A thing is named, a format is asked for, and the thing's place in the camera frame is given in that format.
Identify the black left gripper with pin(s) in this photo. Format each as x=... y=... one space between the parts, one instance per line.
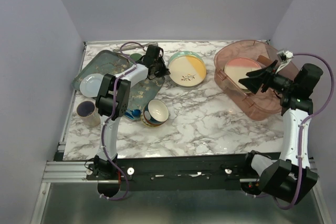
x=164 y=71

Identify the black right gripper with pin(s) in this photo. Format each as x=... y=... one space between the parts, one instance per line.
x=254 y=84

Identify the yellow and cream plate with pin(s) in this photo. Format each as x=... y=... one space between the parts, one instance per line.
x=187 y=71

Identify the pink and cream plate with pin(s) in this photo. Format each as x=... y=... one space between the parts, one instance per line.
x=237 y=68

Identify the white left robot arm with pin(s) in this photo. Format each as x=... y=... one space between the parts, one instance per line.
x=112 y=103

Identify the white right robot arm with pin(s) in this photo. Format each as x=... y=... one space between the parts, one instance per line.
x=289 y=178

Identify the green plastic cup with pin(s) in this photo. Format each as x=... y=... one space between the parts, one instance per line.
x=135 y=56

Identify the metal serving tongs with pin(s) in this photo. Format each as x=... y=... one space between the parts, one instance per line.
x=133 y=46

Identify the green and cream plate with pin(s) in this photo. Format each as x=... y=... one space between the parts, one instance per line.
x=184 y=53

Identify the patterned ceramic bowl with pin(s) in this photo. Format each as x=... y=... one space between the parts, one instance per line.
x=155 y=113

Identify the blue spoon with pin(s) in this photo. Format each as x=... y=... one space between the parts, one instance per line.
x=133 y=114

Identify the floral teal tray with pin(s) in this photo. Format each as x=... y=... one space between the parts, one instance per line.
x=107 y=61

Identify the light blue saucer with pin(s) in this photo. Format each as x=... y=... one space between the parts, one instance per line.
x=90 y=85

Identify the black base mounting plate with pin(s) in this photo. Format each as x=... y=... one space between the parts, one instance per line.
x=208 y=172

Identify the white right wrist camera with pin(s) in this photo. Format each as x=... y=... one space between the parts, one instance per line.
x=285 y=57

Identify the aluminium frame rail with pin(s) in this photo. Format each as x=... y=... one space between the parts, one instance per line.
x=75 y=172

